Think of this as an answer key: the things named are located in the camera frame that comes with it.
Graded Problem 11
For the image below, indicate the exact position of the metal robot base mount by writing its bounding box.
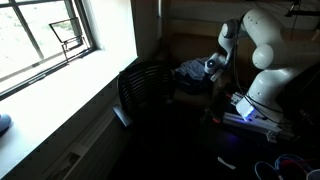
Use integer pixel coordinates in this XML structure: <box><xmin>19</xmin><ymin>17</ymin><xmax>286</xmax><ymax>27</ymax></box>
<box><xmin>221</xmin><ymin>91</ymin><xmax>296</xmax><ymax>144</ymax></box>

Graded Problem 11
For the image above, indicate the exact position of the white tape strip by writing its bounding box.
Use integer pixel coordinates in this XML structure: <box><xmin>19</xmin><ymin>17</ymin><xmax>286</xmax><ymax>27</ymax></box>
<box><xmin>217</xmin><ymin>156</ymin><xmax>237</xmax><ymax>171</ymax></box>

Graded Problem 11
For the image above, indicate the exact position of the blue striped cloth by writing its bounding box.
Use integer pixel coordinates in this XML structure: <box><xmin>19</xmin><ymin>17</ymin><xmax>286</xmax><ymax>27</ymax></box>
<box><xmin>174</xmin><ymin>57</ymin><xmax>210</xmax><ymax>82</ymax></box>

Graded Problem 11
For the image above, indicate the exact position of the wire frame stand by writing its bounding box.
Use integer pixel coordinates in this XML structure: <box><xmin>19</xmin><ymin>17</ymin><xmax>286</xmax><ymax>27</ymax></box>
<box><xmin>48</xmin><ymin>17</ymin><xmax>93</xmax><ymax>64</ymax></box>

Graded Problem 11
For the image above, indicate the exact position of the black backpack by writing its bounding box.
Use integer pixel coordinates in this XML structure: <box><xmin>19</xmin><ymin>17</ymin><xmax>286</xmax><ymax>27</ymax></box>
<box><xmin>172</xmin><ymin>71</ymin><xmax>215</xmax><ymax>97</ymax></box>

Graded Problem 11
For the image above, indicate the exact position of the white cup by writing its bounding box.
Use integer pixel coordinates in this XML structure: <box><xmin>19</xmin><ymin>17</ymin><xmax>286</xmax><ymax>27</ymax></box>
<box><xmin>305</xmin><ymin>168</ymin><xmax>320</xmax><ymax>180</ymax></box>

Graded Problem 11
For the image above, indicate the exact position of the black slatted office chair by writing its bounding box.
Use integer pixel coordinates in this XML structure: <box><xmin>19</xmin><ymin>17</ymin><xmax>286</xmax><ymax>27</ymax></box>
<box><xmin>112</xmin><ymin>61</ymin><xmax>177</xmax><ymax>135</ymax></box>

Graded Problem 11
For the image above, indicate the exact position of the window with dark frame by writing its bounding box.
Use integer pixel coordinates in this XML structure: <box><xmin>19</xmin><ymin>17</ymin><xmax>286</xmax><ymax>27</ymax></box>
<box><xmin>0</xmin><ymin>0</ymin><xmax>98</xmax><ymax>102</ymax></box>

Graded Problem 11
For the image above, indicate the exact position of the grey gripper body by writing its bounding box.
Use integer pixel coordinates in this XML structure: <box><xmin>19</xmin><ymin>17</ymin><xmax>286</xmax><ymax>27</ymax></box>
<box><xmin>208</xmin><ymin>68</ymin><xmax>225</xmax><ymax>84</ymax></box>

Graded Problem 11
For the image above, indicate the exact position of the tan leather couch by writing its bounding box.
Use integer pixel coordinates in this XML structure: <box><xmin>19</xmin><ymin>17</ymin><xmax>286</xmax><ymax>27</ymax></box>
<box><xmin>162</xmin><ymin>18</ymin><xmax>258</xmax><ymax>108</ymax></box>

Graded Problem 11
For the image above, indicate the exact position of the baseball cap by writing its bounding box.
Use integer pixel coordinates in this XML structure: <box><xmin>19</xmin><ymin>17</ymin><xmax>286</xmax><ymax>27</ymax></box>
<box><xmin>0</xmin><ymin>113</ymin><xmax>13</xmax><ymax>136</ymax></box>

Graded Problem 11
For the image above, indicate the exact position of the blue and red cable coil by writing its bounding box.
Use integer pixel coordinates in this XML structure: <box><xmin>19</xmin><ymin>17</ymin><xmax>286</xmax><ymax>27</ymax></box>
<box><xmin>254</xmin><ymin>153</ymin><xmax>316</xmax><ymax>180</ymax></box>

